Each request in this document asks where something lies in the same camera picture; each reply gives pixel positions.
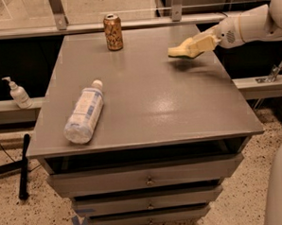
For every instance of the grey drawer cabinet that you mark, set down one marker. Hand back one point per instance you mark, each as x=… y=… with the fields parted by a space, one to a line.
x=156 y=109

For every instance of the white pump dispenser bottle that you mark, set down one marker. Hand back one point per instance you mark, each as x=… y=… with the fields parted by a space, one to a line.
x=19 y=94

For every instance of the top grey drawer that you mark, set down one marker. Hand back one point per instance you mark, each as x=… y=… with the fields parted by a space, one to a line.
x=86 y=183

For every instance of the black stand leg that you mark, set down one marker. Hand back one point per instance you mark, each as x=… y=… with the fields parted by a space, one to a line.
x=23 y=194

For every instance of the metal window rail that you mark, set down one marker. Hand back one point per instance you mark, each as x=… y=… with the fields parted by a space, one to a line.
x=36 y=18

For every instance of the grey drawer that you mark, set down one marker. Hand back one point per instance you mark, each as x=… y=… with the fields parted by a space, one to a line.
x=148 y=217
x=153 y=200
x=86 y=183

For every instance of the gold soda can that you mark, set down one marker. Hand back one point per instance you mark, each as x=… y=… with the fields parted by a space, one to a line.
x=113 y=33

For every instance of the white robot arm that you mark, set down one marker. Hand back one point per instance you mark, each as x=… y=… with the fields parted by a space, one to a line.
x=263 y=23

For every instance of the yellow sponge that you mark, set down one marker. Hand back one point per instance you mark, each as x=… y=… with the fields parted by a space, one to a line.
x=187 y=49

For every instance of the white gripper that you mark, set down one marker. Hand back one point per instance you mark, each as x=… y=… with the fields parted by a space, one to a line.
x=229 y=32

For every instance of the middle grey drawer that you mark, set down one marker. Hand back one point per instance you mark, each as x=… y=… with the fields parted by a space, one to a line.
x=153 y=200

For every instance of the bottom grey drawer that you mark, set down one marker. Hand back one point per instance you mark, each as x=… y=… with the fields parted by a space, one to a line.
x=148 y=217

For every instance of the metal bracket on ledge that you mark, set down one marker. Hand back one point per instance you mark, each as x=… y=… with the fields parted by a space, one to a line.
x=272 y=76

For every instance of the clear blue-label plastic bottle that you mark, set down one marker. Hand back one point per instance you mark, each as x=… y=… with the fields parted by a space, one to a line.
x=81 y=124

